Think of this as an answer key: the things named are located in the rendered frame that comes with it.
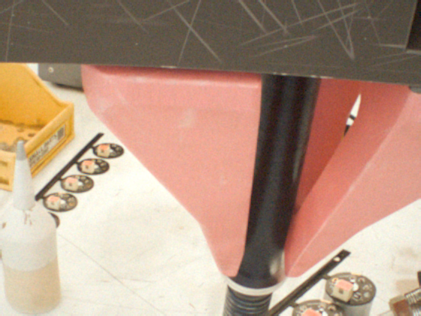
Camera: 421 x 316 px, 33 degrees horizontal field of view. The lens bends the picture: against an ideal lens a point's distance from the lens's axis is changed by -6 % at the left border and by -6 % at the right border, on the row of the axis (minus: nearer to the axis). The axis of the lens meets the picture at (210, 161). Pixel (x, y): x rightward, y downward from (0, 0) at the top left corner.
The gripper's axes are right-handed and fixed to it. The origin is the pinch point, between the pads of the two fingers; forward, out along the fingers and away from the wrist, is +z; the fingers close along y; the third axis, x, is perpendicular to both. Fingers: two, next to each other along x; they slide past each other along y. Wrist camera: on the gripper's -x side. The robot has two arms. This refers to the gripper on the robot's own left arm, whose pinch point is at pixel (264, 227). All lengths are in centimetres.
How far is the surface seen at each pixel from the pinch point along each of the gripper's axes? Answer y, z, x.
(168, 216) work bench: 2.8, 26.5, -22.4
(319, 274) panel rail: -4.7, 16.2, -10.6
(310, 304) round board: -4.1, 15.5, -8.4
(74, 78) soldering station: 13, 31, -42
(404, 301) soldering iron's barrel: -5.6, 7.5, -3.2
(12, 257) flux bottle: 10.7, 19.1, -12.6
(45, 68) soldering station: 16, 31, -43
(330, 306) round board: -4.9, 15.3, -8.2
